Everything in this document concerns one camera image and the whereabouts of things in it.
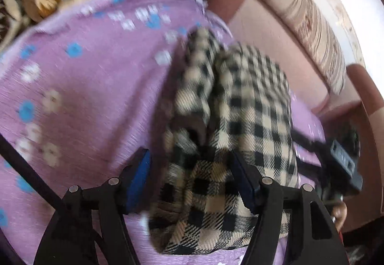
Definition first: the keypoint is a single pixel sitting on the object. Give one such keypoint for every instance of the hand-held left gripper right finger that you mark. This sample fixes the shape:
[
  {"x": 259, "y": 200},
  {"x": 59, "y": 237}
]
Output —
[{"x": 244, "y": 185}]

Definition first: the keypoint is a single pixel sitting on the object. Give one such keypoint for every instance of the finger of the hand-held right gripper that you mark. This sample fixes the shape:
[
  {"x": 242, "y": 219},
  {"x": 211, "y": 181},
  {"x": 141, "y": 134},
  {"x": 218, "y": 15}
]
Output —
[{"x": 306, "y": 139}]

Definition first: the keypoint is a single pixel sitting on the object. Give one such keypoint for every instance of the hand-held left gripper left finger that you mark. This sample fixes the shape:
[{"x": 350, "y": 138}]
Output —
[{"x": 141, "y": 178}]

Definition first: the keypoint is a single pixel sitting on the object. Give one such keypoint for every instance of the black beige checkered jacket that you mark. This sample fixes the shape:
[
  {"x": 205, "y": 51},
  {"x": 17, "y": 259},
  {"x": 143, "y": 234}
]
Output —
[{"x": 246, "y": 102}]

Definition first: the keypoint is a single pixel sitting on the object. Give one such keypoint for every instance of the person's right hand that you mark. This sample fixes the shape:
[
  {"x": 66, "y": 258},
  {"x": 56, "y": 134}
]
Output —
[{"x": 339, "y": 214}]

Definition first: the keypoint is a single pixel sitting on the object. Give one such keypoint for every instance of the brown padded side panel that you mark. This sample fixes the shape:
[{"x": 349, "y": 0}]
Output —
[{"x": 372, "y": 108}]

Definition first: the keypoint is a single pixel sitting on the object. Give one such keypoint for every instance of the purple floral bedsheet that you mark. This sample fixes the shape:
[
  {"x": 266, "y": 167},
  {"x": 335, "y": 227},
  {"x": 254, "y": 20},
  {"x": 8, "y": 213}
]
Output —
[{"x": 90, "y": 87}]

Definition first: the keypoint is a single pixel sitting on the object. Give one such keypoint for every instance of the striped beige pillow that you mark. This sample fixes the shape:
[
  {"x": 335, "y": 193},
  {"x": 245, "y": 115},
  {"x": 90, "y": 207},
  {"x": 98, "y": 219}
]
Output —
[{"x": 306, "y": 21}]

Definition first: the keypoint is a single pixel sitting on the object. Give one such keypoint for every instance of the pink sofa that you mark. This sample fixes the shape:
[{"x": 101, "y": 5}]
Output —
[{"x": 261, "y": 27}]

